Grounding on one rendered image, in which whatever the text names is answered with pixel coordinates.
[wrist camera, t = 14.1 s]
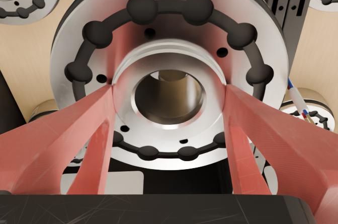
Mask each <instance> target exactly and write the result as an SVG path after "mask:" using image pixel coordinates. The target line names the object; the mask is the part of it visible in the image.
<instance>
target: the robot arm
mask: <svg viewBox="0 0 338 224"><path fill-rule="evenodd" d="M115 115H116V112H115V108H114V102H113V94H112V85H104V86H103V87H101V88H99V89H97V90H96V91H94V92H92V93H91V94H89V95H87V96H85V97H84V98H82V99H80V100H79V101H77V102H75V103H73V104H72V105H70V106H68V107H65V108H63V109H61V110H58V111H56V112H53V113H51V114H49V115H46V116H44V117H41V118H39V119H37V120H34V121H32V122H29V123H27V124H25V125H22V126H20V127H17V128H15V129H13V130H10V131H8V132H5V133H3V134H1V135H0V224H338V134H336V133H334V132H331V131H329V130H326V129H324V128H322V127H319V126H317V125H314V124H312V123H309V122H307V121H305V120H302V119H300V118H297V117H295V116H293V115H290V114H288V113H285V112H283V111H280V110H278V109H276V108H273V107H271V106H269V105H267V104H265V103H264V102H262V101H260V100H258V99H257V98H255V97H253V96H251V95H250V94H248V93H246V92H245V91H243V90H241V89H239V88H238V87H236V86H234V85H232V84H226V95H225V103H224V109H223V112H222V115H223V124H224V134H225V143H226V150H227V156H228V162H229V168H230V174H231V180H232V186H233V192H234V194H104V192H105V186H106V180H107V174H108V168H109V162H110V156H111V150H112V143H113V134H114V125H115ZM89 138H90V140H89V143H88V146H87V149H86V152H85V155H84V158H83V161H82V163H81V166H80V168H79V171H78V173H77V175H76V176H75V178H74V180H73V182H72V184H71V186H70V188H69V190H68V191H67V193H66V194H61V190H60V182H61V177H62V173H63V171H64V169H65V168H66V167H67V166H68V164H69V163H70V162H71V161H72V159H73V158H74V157H75V156H76V154H77V153H78V152H79V151H80V149H81V148H82V147H83V146H84V144H85V143H86V142H87V141H88V139H89ZM248 138H249V139H250V140H251V142H252V143H253V144H254V145H255V146H256V148H257V149H258V150H259V151H260V153H261V154H262V155H263V156H264V158H265V159H266V160H267V161H268V163H269V164H270V165H271V166H272V168H273V169H274V170H275V172H276V175H277V181H278V191H277V194H276V195H272V193H271V191H270V189H269V187H268V186H267V184H266V182H265V180H264V178H263V176H262V174H261V172H260V170H259V168H258V166H257V163H256V160H255V157H254V154H253V152H252V149H251V146H250V143H249V139H248Z"/></svg>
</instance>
